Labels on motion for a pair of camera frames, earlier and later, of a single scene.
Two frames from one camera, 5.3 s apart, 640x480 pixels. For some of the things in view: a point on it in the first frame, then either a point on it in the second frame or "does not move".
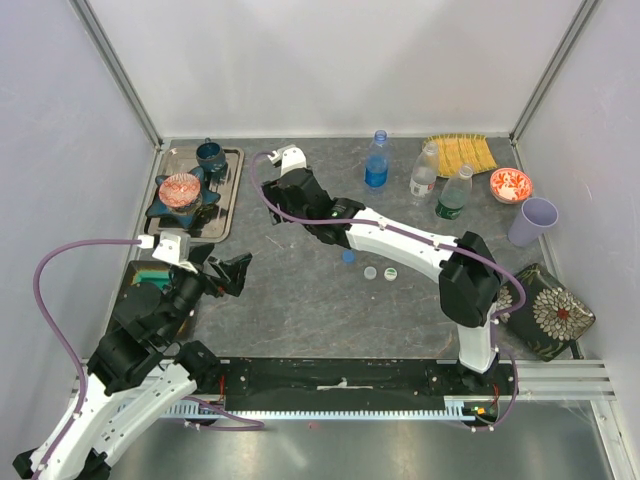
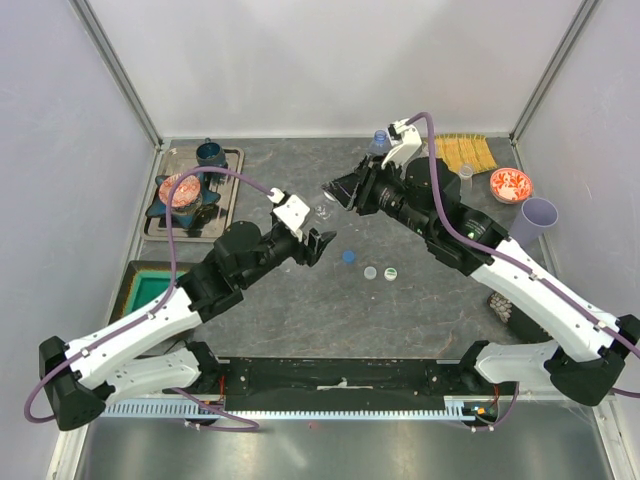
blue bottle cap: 348,256 does not move
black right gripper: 273,192 -> 354,190
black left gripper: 235,268 -> 313,253
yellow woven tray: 459,149 does not move
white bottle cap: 370,273 does not move
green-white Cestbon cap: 390,274 does not move
